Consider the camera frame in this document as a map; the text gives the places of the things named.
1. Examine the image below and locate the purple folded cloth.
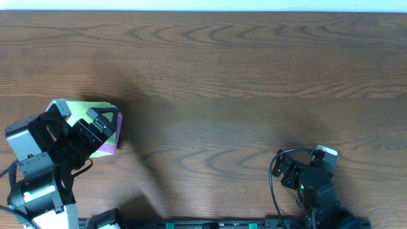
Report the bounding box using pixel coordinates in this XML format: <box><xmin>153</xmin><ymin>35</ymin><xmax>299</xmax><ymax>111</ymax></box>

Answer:
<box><xmin>97</xmin><ymin>113</ymin><xmax>123</xmax><ymax>155</ymax></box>

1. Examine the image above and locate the green microfiber cloth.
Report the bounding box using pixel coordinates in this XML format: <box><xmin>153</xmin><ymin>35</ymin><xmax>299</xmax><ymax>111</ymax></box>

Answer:
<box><xmin>67</xmin><ymin>101</ymin><xmax>116</xmax><ymax>158</ymax></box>

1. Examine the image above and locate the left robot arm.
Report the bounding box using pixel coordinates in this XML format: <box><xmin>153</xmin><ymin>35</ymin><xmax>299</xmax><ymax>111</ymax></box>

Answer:
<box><xmin>5</xmin><ymin>104</ymin><xmax>119</xmax><ymax>228</ymax></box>

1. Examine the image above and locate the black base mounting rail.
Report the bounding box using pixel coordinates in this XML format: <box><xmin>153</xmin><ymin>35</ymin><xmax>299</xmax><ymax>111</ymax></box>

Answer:
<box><xmin>78</xmin><ymin>208</ymin><xmax>371</xmax><ymax>229</ymax></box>

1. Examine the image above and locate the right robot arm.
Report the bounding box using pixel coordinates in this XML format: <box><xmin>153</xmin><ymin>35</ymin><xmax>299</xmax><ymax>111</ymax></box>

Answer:
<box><xmin>269</xmin><ymin>145</ymin><xmax>371</xmax><ymax>229</ymax></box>

